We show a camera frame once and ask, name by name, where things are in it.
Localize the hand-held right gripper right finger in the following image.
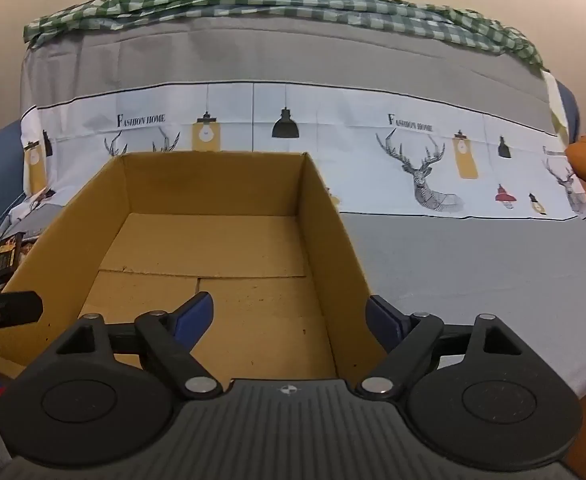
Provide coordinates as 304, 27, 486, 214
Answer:
355, 295, 526, 401

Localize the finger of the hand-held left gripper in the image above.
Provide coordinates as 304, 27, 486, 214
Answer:
0, 290, 44, 334

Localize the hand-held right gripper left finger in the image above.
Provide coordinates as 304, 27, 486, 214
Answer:
54, 293, 224, 401

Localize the cardboard box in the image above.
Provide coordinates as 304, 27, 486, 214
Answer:
0, 151, 390, 381

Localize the dark brown snack packet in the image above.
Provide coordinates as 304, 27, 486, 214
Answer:
0, 232, 26, 282

